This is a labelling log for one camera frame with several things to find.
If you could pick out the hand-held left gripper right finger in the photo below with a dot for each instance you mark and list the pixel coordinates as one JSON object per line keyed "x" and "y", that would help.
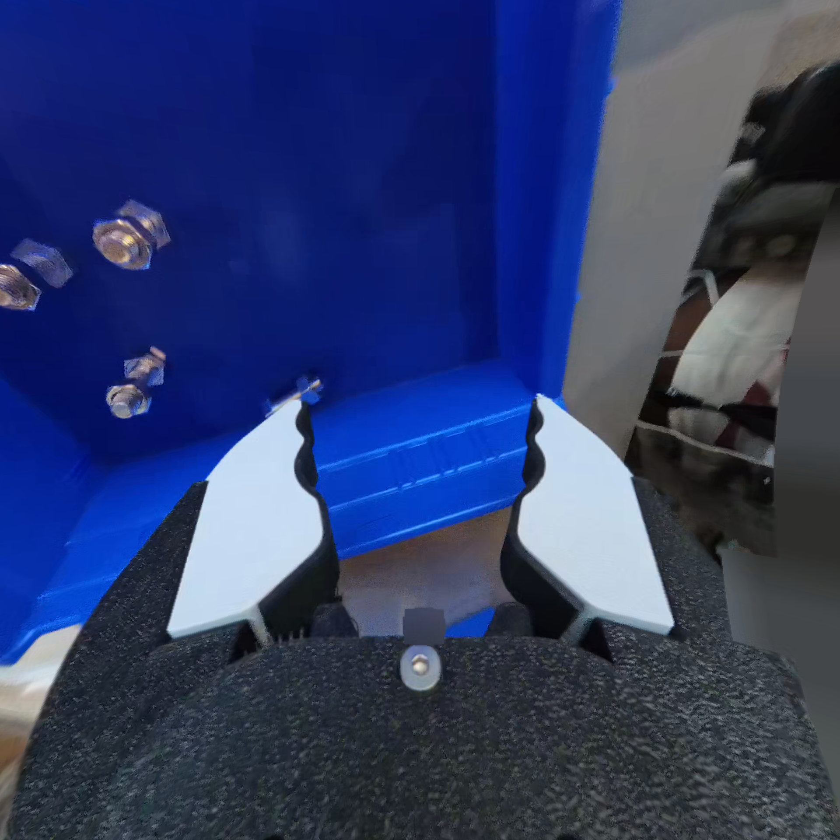
{"x": 590, "y": 525}

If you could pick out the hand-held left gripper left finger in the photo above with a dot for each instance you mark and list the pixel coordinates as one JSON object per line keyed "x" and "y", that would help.
{"x": 249, "y": 525}

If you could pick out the blue plastic bin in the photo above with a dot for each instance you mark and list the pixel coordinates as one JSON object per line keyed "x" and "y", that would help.
{"x": 361, "y": 164}

